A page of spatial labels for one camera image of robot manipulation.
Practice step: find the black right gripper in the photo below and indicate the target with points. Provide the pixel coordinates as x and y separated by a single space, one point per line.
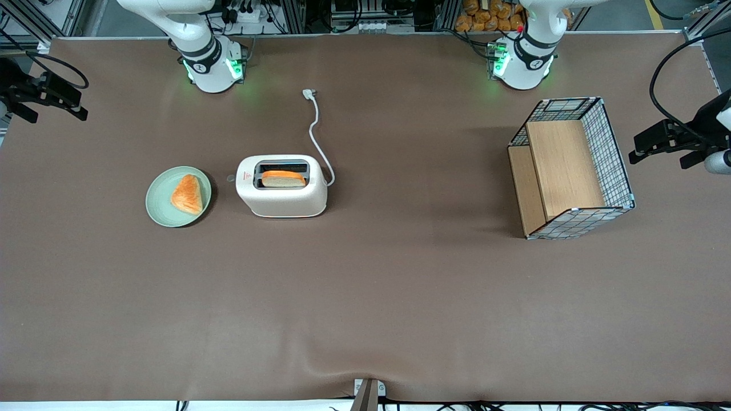
12 85

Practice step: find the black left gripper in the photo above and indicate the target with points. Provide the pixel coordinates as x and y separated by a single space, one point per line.
697 132

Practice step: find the white two-slot toaster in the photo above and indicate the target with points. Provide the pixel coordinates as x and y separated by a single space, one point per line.
285 200

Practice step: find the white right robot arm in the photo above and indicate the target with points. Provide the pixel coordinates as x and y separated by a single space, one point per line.
200 45

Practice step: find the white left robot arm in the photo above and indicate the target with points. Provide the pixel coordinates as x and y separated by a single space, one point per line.
528 57

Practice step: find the pale green round plate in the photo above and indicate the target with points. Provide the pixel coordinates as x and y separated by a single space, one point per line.
160 200

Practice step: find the orange triangular pastry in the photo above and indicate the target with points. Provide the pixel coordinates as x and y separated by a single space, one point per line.
188 196

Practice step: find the white power strip with plugs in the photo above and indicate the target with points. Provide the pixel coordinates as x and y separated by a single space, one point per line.
245 12

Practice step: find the bread slice with orange crust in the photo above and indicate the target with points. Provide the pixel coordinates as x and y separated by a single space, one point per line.
282 179

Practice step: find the pile of golden bread rolls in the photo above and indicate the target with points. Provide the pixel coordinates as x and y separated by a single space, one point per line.
485 17

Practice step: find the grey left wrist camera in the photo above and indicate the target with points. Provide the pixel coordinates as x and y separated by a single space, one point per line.
719 162

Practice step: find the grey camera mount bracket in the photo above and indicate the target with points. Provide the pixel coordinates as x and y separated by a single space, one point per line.
368 394

